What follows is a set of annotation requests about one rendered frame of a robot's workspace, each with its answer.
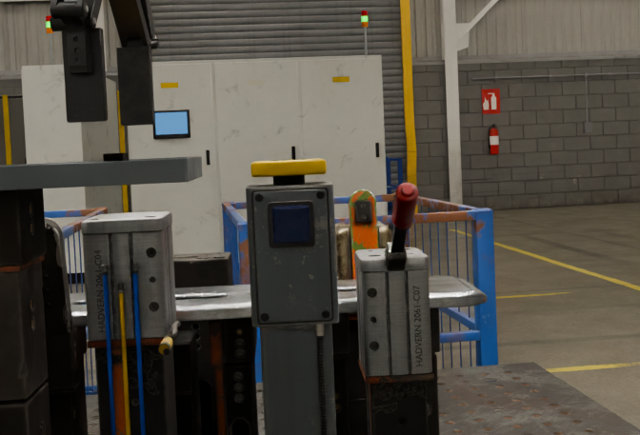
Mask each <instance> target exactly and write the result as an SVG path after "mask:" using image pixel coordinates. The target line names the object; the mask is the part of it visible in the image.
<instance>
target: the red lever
mask: <svg viewBox="0 0 640 435"><path fill-rule="evenodd" d="M418 194H419V193H418V189H417V187H416V186H415V185H414V184H411V183H403V184H401V185H399V186H398V187H397V189H396V191H395V198H394V204H393V210H392V215H391V222H392V223H393V224H394V230H393V235H392V240H391V242H390V243H387V247H386V249H385V261H386V265H387V270H396V269H405V265H406V263H407V257H408V256H407V251H406V246H405V241H406V235H407V230H408V229H409V228H410V227H411V226H412V223H413V218H414V213H415V209H416V204H417V199H418Z"/></svg>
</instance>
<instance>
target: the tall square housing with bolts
mask: <svg viewBox="0 0 640 435"><path fill-rule="evenodd" d="M171 224H172V214H171V212H170V211H149V212H128V213H108V214H99V215H97V216H94V217H91V218H89V219H87V220H85V221H82V223H81V228H82V236H83V253H84V270H85V287H86V303H87V320H88V336H89V340H88V341H87V344H88V348H95V361H96V378H97V394H98V411H99V428H100V435H182V434H177V415H176V397H175V379H174V361H173V344H172V347H171V349H170V354H169V355H162V354H160V353H159V351H158V347H159V345H160V344H161V342H162V341H163V339H164V337H165V336H166V335H169V334H172V331H171V326H172V325H173V323H175V322H177V321H178V320H177V317H176V299H175V281H174V262H173V244H172V226H171Z"/></svg>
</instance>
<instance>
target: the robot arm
mask: <svg viewBox="0 0 640 435"><path fill-rule="evenodd" d="M109 1H110V7H111V11H112V14H113V18H114V21H115V25H116V27H117V31H118V35H119V38H120V42H121V47H122V48H116V52H117V69H118V88H119V105H120V122H121V125H122V126H139V125H154V124H155V118H154V100H153V82H152V63H151V50H152V49H158V48H159V40H158V39H156V35H155V33H154V27H153V22H152V16H151V11H150V0H109ZM101 3H102V0H65V2H64V0H51V2H50V14H51V18H50V28H51V30H52V31H62V44H63V60H64V77H65V93H66V111H67V121H68V122H69V123H79V122H99V121H107V120H108V106H107V88H106V71H105V53H104V36H103V29H101V28H96V23H97V19H98V14H99V10H100V7H101Z"/></svg>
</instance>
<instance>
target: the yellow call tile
mask: <svg viewBox="0 0 640 435"><path fill-rule="evenodd" d="M250 170H251V176H252V177H272V176H273V185H274V186H288V185H303V184H305V175H314V174H325V173H326V172H327V163H326V160H324V159H320V158H317V159H296V160H272V161H255V162H253V163H251V165H250Z"/></svg>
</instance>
